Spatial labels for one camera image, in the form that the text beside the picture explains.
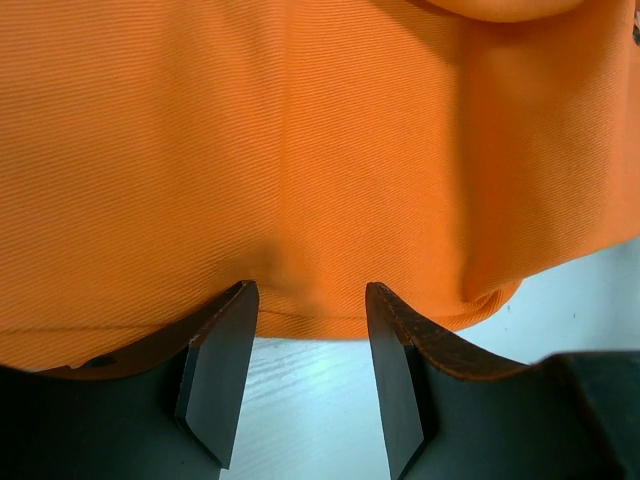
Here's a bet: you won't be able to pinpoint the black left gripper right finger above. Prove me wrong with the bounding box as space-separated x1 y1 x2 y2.
366 283 639 479

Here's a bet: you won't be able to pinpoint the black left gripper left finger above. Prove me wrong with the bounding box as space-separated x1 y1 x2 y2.
1 281 258 479

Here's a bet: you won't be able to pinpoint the orange trousers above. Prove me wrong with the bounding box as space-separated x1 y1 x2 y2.
1 1 639 370

